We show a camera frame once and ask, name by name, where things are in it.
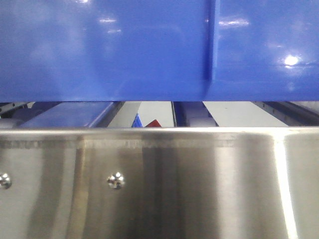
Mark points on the large blue plastic bin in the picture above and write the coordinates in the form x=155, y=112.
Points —
x=159, y=50

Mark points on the right steel roller rail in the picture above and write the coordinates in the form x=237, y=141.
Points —
x=290, y=113

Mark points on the stainless steel front panel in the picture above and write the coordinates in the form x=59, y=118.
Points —
x=160, y=183

